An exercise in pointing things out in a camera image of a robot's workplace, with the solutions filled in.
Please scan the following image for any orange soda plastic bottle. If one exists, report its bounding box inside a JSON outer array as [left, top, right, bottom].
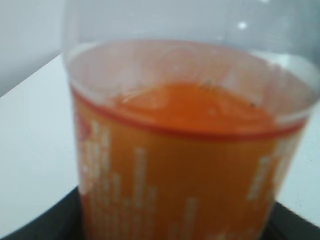
[[63, 0, 320, 240]]

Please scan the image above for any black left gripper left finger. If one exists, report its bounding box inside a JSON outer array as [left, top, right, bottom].
[[1, 187, 81, 240]]

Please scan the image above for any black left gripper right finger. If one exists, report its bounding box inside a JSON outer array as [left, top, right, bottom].
[[266, 202, 320, 240]]

